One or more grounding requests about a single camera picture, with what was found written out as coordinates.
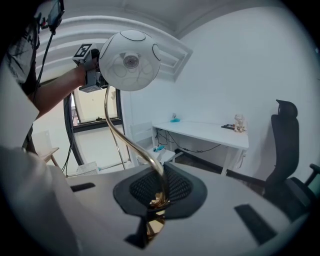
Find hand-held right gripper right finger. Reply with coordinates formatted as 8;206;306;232
149;162;311;256

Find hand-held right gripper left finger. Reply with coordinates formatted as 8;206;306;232
66;166;151;256

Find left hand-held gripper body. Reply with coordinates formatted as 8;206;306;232
72;42;109;94

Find white globe lamp gold stem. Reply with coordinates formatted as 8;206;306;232
98;29;172;245

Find person's left forearm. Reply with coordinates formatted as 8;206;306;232
32;66;88;121

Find black framed window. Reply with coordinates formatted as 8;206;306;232
63;84;127;177

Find white plastic basket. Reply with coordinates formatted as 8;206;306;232
75;161;99;176

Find white chair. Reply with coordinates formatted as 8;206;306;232
129;121;176;166

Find white ceiling air vent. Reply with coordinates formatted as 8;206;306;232
156;41;194;83

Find white table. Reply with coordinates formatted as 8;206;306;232
151;120;250;176

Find black mesh office chair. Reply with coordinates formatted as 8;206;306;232
263;99;320;223

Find clear glass jar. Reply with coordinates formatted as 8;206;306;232
233;113;248;134

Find black camera cable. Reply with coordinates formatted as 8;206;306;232
34;26;57;88

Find black hanging gripper cable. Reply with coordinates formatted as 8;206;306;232
61;91;75;177

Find black head-worn camera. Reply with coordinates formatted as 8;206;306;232
46;0;66;28

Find black cables under table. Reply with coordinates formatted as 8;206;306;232
155;128;222;154

